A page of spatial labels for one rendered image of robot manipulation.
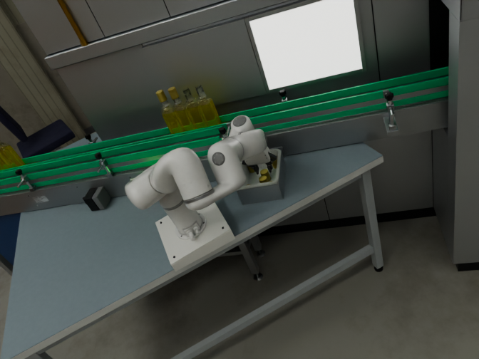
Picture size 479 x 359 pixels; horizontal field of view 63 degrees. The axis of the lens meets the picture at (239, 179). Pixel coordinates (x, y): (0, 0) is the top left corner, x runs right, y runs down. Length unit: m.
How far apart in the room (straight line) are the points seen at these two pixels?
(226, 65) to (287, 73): 0.27
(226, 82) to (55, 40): 0.79
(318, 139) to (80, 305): 1.14
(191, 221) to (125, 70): 0.84
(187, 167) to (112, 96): 1.08
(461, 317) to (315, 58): 1.29
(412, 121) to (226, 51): 0.81
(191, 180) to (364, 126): 0.88
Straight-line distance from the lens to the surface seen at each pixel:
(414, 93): 1.67
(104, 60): 1.97
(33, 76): 4.60
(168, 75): 1.85
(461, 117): 1.55
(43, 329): 1.66
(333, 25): 1.68
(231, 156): 1.08
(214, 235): 1.44
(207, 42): 1.74
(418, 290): 2.13
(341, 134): 1.70
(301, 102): 1.72
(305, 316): 2.10
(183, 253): 1.45
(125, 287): 1.55
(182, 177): 1.03
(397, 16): 1.74
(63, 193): 2.14
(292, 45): 1.71
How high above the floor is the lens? 1.77
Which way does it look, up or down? 36 degrees down
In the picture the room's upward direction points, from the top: 22 degrees counter-clockwise
